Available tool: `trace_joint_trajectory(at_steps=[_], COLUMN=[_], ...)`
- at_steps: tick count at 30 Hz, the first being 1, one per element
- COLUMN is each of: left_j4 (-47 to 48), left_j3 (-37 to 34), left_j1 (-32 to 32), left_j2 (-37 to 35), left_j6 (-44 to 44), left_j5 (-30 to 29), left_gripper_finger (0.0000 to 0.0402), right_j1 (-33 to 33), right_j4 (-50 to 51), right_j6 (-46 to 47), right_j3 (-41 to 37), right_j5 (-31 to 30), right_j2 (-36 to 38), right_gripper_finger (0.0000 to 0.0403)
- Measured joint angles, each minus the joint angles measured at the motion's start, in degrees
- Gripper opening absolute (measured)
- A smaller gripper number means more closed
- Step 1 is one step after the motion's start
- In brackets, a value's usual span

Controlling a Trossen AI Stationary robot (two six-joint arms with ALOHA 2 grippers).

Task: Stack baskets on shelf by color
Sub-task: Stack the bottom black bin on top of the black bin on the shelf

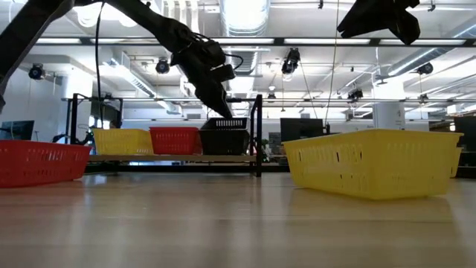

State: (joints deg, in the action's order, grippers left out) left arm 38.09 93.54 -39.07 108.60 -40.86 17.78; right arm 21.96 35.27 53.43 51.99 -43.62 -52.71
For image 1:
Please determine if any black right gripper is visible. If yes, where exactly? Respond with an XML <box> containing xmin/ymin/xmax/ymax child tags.
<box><xmin>336</xmin><ymin>0</ymin><xmax>422</xmax><ymax>46</ymax></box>

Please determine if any black overhead light bar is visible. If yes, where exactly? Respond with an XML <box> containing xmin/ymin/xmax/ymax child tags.
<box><xmin>35</xmin><ymin>36</ymin><xmax>476</xmax><ymax>47</ymax></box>

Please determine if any black left wrist camera cable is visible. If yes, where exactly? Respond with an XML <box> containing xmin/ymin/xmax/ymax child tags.
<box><xmin>224</xmin><ymin>53</ymin><xmax>245</xmax><ymax>71</ymax></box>

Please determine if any dark computer monitor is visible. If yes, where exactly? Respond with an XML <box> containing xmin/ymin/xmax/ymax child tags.
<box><xmin>279</xmin><ymin>118</ymin><xmax>325</xmax><ymax>143</ymax></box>
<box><xmin>0</xmin><ymin>119</ymin><xmax>36</xmax><ymax>141</ymax></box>
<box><xmin>453</xmin><ymin>115</ymin><xmax>476</xmax><ymax>152</ymax></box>

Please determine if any black metal rig frame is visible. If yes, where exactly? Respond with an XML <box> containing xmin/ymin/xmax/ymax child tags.
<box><xmin>84</xmin><ymin>162</ymin><xmax>292</xmax><ymax>174</ymax></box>

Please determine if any yellow plastic basket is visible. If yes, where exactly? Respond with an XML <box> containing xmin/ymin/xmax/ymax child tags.
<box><xmin>448</xmin><ymin>147</ymin><xmax>464</xmax><ymax>179</ymax></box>
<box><xmin>281</xmin><ymin>128</ymin><xmax>465</xmax><ymax>201</ymax></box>
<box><xmin>91</xmin><ymin>128</ymin><xmax>155</xmax><ymax>156</ymax></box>

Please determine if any round silver ventilation duct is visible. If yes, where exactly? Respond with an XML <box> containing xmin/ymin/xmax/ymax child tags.
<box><xmin>219</xmin><ymin>0</ymin><xmax>272</xmax><ymax>38</ymax></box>

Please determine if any red plastic basket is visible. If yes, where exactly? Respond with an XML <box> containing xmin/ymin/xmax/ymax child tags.
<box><xmin>0</xmin><ymin>139</ymin><xmax>92</xmax><ymax>188</ymax></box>
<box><xmin>149</xmin><ymin>126</ymin><xmax>204</xmax><ymax>156</ymax></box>

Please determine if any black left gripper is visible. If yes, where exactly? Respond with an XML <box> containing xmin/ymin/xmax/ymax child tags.
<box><xmin>170</xmin><ymin>32</ymin><xmax>234</xmax><ymax>119</ymax></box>

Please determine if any thin hanging ceiling cable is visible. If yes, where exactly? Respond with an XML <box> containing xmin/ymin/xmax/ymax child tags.
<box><xmin>324</xmin><ymin>0</ymin><xmax>341</xmax><ymax>127</ymax></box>

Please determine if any black metal wooden shelf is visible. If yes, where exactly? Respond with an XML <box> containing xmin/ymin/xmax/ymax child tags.
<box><xmin>69</xmin><ymin>92</ymin><xmax>264</xmax><ymax>178</ymax></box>

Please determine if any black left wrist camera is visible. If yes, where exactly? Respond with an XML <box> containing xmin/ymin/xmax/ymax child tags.
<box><xmin>210</xmin><ymin>63</ymin><xmax>237</xmax><ymax>84</ymax></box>

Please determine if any black background rig frame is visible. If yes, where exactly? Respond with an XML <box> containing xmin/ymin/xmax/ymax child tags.
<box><xmin>89</xmin><ymin>95</ymin><xmax>124</xmax><ymax>130</ymax></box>

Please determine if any black hanging cable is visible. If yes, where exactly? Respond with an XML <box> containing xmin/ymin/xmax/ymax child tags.
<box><xmin>94</xmin><ymin>0</ymin><xmax>105</xmax><ymax>130</ymax></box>

